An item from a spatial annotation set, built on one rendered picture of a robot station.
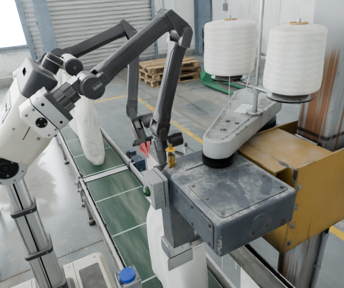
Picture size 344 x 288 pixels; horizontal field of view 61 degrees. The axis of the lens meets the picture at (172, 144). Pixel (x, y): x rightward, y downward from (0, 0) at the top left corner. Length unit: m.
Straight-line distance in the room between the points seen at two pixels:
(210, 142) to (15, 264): 2.17
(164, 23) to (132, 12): 7.60
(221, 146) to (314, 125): 0.36
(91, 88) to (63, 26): 7.23
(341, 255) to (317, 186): 1.66
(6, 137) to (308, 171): 1.01
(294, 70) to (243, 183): 0.30
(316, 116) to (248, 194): 0.40
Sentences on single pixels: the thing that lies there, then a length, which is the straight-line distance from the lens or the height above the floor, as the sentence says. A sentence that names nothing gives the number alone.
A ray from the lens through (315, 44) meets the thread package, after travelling 0.77.
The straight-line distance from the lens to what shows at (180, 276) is 1.38.
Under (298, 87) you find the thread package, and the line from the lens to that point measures 0.77.
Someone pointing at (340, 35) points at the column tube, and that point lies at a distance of 0.93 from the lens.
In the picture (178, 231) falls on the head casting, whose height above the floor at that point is 1.13.
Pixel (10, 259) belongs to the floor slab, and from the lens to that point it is 2.77.
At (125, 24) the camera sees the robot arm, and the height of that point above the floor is 1.65.
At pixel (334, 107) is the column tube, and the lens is 0.98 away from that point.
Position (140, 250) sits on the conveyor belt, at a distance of 1.92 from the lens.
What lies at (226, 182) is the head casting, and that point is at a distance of 0.76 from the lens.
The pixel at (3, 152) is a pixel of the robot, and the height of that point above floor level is 1.28.
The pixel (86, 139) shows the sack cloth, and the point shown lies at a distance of 2.75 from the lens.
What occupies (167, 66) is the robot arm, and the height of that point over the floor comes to 1.53.
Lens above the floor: 1.77
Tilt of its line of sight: 27 degrees down
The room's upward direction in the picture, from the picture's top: 4 degrees counter-clockwise
